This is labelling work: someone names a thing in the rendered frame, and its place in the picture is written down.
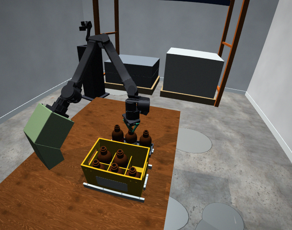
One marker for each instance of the brown bottle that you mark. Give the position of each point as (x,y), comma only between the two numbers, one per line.
(131,138)
(104,156)
(114,168)
(145,139)
(121,159)
(133,173)
(97,164)
(117,134)

